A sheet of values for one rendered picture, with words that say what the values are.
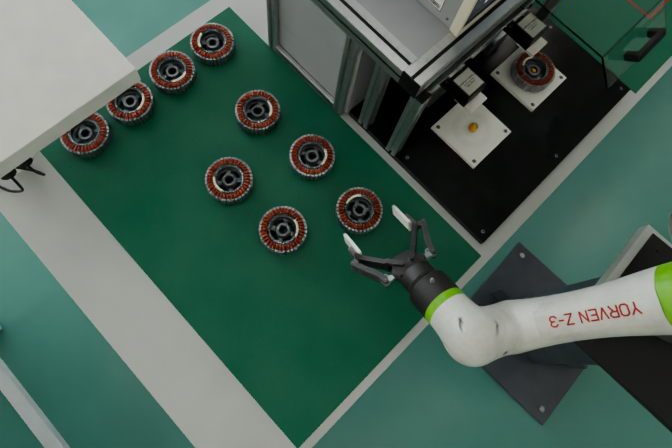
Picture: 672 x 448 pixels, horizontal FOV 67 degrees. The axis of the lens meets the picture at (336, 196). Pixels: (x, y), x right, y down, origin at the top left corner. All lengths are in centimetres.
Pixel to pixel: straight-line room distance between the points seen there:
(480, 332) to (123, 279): 78
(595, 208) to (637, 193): 21
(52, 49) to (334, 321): 77
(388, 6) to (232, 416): 91
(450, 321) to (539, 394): 118
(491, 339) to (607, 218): 150
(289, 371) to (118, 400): 95
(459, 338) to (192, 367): 58
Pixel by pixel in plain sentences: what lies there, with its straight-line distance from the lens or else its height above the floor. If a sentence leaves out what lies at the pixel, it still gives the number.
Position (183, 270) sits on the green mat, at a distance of 123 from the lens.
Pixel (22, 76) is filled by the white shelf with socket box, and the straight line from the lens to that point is 95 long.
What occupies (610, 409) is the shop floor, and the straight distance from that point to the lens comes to 230.
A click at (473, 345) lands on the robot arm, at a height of 102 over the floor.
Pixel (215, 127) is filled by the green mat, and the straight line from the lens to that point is 133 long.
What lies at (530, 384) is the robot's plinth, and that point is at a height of 2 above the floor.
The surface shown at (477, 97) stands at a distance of 130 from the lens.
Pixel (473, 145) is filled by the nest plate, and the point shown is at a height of 78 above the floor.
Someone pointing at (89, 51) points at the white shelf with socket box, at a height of 121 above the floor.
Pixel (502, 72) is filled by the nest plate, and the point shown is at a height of 78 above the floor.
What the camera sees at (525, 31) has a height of 92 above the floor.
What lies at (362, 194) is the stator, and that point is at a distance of 123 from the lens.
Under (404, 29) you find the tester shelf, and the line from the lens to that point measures 105.
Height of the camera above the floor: 194
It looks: 72 degrees down
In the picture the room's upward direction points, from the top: 18 degrees clockwise
